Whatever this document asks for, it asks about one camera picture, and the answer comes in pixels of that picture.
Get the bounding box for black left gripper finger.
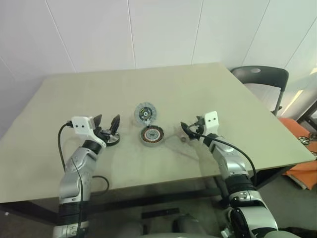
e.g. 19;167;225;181
93;114;104;130
110;114;121;136

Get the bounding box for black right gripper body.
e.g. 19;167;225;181
191;121;207;140

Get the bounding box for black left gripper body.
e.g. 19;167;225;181
95;126;112;144

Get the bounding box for motor stator copper windings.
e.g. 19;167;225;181
140;125;165;148

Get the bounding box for black folding chair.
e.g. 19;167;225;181
230;65;290;116

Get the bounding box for orange cloth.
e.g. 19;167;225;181
278;118;317;190

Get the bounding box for dark metal rack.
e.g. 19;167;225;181
296;99;317;124

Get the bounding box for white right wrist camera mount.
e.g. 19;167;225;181
202;111;220;136

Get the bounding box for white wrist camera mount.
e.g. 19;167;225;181
202;111;220;136
71;116;107;148

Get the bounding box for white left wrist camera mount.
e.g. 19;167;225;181
71;116;107;148

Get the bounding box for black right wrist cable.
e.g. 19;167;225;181
187;123;257;186

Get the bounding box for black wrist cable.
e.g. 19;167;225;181
187;123;257;186
58;120;84;238

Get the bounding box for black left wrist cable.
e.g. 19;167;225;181
58;120;84;238

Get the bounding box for thin black cable loop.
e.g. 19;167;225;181
91;175;110;195

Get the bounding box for black metal table frame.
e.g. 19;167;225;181
0;165;296;226

